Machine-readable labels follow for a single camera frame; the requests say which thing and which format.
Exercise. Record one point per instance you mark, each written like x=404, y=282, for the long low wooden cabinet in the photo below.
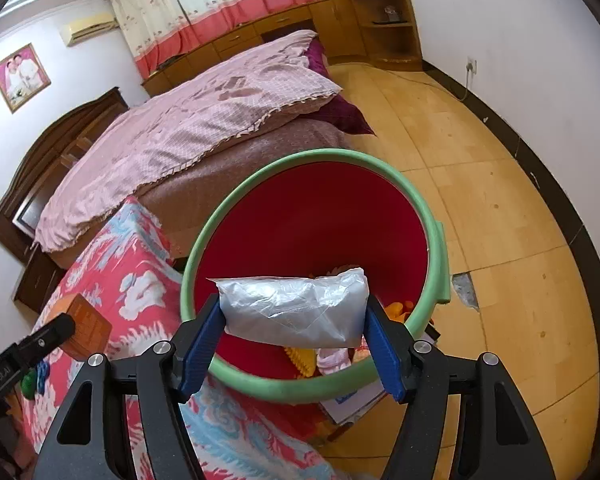
x=260, y=30

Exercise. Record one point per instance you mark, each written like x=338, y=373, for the red floral blanket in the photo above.
x=130, y=280

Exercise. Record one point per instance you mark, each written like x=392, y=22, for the white wall outlet with plug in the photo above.
x=472, y=65

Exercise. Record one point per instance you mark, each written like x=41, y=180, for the wooden corner shelf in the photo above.
x=390, y=40

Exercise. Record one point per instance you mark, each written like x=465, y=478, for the blue fidget spinner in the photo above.
x=42, y=377

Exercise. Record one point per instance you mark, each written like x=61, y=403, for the mauve blanket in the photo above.
x=280, y=150

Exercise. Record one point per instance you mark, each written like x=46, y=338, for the orange cardboard box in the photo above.
x=87, y=330

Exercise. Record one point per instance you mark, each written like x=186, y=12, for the bed with pink cover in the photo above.
x=180, y=125

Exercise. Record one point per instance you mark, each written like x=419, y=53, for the orange plastic toy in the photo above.
x=397, y=310

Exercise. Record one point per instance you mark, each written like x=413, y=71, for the clear plastic bag packet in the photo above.
x=290, y=310

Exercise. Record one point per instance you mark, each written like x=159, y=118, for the red bucket with green rim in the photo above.
x=305, y=220

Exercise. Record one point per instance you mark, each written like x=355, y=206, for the green clover toy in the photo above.
x=27, y=385

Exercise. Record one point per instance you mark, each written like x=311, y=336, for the framed wall photo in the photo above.
x=20, y=77

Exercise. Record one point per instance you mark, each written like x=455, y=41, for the dark wooden bed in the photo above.
x=55, y=140

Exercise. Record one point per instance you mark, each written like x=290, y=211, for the yellow foam fruit net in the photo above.
x=302, y=360

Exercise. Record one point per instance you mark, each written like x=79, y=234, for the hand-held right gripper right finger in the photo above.
x=385, y=355

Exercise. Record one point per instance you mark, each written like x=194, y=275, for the maroon pillow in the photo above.
x=345, y=110

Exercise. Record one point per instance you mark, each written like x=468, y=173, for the small shelf ornament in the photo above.
x=391, y=14

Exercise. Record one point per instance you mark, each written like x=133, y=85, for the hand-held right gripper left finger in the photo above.
x=200, y=345

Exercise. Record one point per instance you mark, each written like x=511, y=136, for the white air conditioner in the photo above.
x=90, y=27

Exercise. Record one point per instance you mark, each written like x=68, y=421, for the white cardboard box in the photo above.
x=352, y=402

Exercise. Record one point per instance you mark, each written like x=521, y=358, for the pink white crumpled wrapper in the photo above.
x=335, y=360

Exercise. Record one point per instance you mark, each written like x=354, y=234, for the cream and red curtain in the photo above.
x=205, y=0

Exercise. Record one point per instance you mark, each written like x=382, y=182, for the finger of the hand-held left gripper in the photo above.
x=45, y=340

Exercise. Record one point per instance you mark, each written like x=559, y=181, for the dark wooden nightstand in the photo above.
x=35, y=275

